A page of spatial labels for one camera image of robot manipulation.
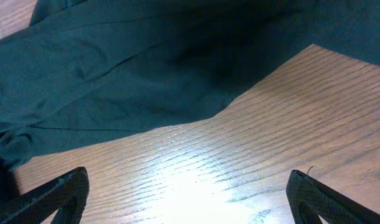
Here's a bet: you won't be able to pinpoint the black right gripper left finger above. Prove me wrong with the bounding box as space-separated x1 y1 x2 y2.
0 167 90 224

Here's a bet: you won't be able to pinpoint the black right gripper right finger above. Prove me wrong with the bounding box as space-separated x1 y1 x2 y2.
286 170 380 224

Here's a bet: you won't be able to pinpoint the black leggings with red waistband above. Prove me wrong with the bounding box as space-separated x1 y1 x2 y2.
0 0 380 205

